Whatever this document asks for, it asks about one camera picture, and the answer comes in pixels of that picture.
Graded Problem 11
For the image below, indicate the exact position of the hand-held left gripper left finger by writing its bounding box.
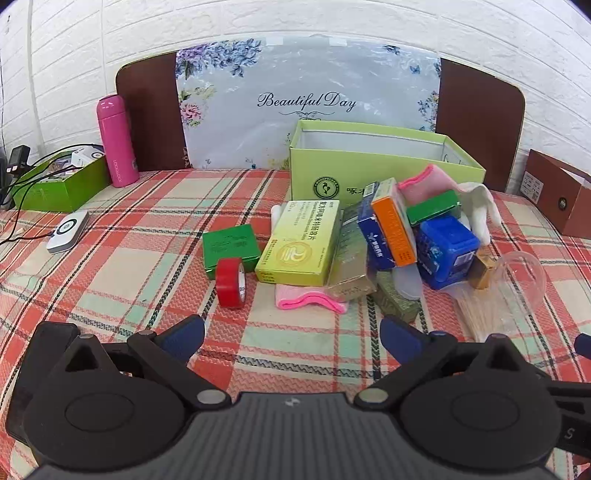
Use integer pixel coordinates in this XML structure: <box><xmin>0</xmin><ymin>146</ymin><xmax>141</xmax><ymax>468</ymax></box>
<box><xmin>45</xmin><ymin>315</ymin><xmax>232</xmax><ymax>411</ymax></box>

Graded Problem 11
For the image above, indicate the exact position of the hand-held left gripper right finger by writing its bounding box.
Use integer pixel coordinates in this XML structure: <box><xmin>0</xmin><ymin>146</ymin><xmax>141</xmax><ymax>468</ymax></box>
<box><xmin>353</xmin><ymin>315</ymin><xmax>550</xmax><ymax>411</ymax></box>

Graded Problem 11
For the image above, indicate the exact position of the long gradient print box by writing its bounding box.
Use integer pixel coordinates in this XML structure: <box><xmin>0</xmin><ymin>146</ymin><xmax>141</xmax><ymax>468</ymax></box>
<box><xmin>327</xmin><ymin>216</ymin><xmax>378</xmax><ymax>302</ymax></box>

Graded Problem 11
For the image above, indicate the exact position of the toothpick bundle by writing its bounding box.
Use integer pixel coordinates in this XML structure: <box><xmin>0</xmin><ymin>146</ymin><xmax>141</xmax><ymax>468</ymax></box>
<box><xmin>454</xmin><ymin>288</ymin><xmax>513</xmax><ymax>341</ymax></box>

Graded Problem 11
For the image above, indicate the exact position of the yellow green medicine box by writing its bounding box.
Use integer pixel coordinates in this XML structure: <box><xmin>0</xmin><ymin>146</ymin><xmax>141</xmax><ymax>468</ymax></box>
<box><xmin>254</xmin><ymin>199</ymin><xmax>341</xmax><ymax>287</ymax></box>

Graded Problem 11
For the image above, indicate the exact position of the light green storage box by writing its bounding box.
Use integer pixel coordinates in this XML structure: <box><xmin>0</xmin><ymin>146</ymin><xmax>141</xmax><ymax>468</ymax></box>
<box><xmin>289</xmin><ymin>120</ymin><xmax>487</xmax><ymax>209</ymax></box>

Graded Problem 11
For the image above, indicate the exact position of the olive green box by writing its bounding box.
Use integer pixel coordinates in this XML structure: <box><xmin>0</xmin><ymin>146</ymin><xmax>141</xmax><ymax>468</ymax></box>
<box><xmin>373</xmin><ymin>271</ymin><xmax>422</xmax><ymax>325</ymax></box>

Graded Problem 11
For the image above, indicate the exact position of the red tape roll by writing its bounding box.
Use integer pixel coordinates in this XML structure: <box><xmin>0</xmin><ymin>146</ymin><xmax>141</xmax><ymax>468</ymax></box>
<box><xmin>215</xmin><ymin>258</ymin><xmax>249</xmax><ymax>309</ymax></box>

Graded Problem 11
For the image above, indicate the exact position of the plaid blanket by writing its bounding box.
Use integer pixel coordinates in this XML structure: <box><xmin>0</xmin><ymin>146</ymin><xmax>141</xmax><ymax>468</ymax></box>
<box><xmin>0</xmin><ymin>168</ymin><xmax>591</xmax><ymax>480</ymax></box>

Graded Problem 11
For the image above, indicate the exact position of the clear plastic cup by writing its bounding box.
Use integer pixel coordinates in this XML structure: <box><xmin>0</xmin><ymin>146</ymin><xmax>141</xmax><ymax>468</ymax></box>
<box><xmin>495</xmin><ymin>252</ymin><xmax>549</xmax><ymax>309</ymax></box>

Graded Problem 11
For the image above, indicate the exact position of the blue and white box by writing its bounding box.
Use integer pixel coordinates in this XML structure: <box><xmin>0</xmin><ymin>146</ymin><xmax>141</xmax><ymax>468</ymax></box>
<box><xmin>357</xmin><ymin>182</ymin><xmax>399</xmax><ymax>271</ymax></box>

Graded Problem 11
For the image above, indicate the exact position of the small green box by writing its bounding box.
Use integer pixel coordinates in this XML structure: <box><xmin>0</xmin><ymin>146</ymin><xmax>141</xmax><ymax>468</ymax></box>
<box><xmin>202</xmin><ymin>224</ymin><xmax>260</xmax><ymax>280</ymax></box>
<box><xmin>406</xmin><ymin>189</ymin><xmax>461</xmax><ymax>227</ymax></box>

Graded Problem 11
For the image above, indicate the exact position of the small gold box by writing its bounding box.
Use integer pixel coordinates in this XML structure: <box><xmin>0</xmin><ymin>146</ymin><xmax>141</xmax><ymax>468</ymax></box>
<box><xmin>470</xmin><ymin>248</ymin><xmax>498</xmax><ymax>290</ymax></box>

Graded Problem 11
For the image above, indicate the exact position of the orange box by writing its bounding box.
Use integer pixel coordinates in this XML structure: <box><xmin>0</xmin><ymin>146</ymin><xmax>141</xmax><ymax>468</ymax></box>
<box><xmin>371</xmin><ymin>179</ymin><xmax>418</xmax><ymax>268</ymax></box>

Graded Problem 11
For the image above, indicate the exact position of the brown cardboard box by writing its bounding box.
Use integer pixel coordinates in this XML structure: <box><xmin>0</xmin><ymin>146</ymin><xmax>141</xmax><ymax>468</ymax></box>
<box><xmin>521</xmin><ymin>148</ymin><xmax>591</xmax><ymax>239</ymax></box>

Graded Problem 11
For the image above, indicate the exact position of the pink and white cloth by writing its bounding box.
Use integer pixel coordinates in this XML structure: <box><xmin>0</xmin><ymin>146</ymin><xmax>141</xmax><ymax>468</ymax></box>
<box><xmin>456</xmin><ymin>182</ymin><xmax>502</xmax><ymax>246</ymax></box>

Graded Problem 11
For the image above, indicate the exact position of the pink sponge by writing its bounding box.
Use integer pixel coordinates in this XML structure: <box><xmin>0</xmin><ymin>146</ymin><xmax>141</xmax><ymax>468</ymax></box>
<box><xmin>399</xmin><ymin>164</ymin><xmax>456</xmax><ymax>205</ymax></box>

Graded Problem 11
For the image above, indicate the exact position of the white flat device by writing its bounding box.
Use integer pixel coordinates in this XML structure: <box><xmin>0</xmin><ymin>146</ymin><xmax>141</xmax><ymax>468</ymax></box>
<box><xmin>46</xmin><ymin>210</ymin><xmax>90</xmax><ymax>254</ymax></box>

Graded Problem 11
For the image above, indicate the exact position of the black flat object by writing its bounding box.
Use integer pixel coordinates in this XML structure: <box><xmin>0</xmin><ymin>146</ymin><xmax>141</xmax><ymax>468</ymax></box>
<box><xmin>6</xmin><ymin>321</ymin><xmax>82</xmax><ymax>445</ymax></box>

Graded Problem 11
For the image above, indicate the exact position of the dark green open box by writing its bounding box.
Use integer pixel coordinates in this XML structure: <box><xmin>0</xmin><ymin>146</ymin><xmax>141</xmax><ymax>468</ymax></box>
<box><xmin>11</xmin><ymin>154</ymin><xmax>112</xmax><ymax>213</ymax></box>

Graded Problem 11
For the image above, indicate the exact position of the white charger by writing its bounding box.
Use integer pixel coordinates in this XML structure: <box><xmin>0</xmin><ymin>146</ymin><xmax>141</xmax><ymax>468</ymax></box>
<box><xmin>71</xmin><ymin>147</ymin><xmax>105</xmax><ymax>169</ymax></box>

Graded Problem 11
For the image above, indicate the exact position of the pink thermos bottle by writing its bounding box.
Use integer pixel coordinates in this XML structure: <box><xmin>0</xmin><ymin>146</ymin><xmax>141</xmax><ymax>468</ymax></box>
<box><xmin>96</xmin><ymin>94</ymin><xmax>140</xmax><ymax>188</ymax></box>

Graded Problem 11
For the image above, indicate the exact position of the brown wooden headboard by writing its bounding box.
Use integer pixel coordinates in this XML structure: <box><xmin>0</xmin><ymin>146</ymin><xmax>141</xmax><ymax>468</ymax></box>
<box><xmin>115</xmin><ymin>56</ymin><xmax>527</xmax><ymax>195</ymax></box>

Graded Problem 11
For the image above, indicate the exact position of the small black device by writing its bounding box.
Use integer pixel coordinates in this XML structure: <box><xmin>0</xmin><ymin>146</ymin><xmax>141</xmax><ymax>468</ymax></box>
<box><xmin>4</xmin><ymin>145</ymin><xmax>31</xmax><ymax>177</ymax></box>

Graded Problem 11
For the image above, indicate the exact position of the floral Beautiful Day board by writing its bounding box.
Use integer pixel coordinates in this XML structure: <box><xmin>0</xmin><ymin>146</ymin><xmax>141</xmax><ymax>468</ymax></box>
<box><xmin>175</xmin><ymin>37</ymin><xmax>443</xmax><ymax>170</ymax></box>

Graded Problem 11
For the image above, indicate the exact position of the black cable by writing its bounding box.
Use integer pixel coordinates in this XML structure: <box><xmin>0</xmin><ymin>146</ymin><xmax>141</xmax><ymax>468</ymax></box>
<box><xmin>0</xmin><ymin>143</ymin><xmax>108</xmax><ymax>246</ymax></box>

